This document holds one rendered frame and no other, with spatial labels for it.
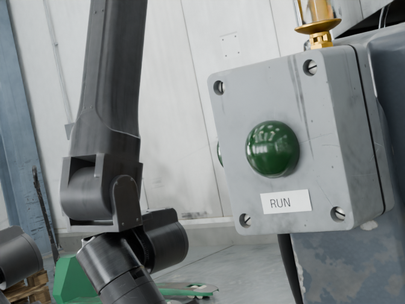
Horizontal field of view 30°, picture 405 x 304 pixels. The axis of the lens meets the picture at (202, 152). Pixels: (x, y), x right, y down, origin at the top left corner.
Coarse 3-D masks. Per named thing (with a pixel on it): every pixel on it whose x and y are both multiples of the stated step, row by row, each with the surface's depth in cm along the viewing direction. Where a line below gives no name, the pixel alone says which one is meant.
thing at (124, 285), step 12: (120, 276) 77; (144, 276) 78; (108, 288) 77; (120, 288) 77; (132, 288) 77; (144, 288) 77; (156, 288) 78; (108, 300) 77; (120, 300) 76; (132, 300) 76; (144, 300) 76; (156, 300) 77; (192, 300) 79
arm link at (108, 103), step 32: (96, 0) 82; (128, 0) 82; (96, 32) 81; (128, 32) 81; (96, 64) 80; (128, 64) 81; (96, 96) 79; (128, 96) 81; (96, 128) 78; (128, 128) 80; (64, 160) 80; (96, 160) 77; (128, 160) 79; (64, 192) 79; (96, 192) 76
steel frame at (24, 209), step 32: (0, 0) 874; (0, 32) 869; (0, 64) 864; (0, 96) 891; (0, 128) 900; (32, 128) 887; (0, 160) 896; (32, 160) 882; (32, 192) 877; (32, 224) 873
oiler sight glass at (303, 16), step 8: (296, 0) 45; (304, 0) 44; (312, 0) 44; (320, 0) 44; (328, 0) 45; (296, 8) 45; (304, 8) 45; (312, 8) 44; (320, 8) 44; (328, 8) 44; (296, 16) 45; (304, 16) 45; (312, 16) 44; (320, 16) 44; (328, 16) 44; (336, 16) 45; (304, 24) 45
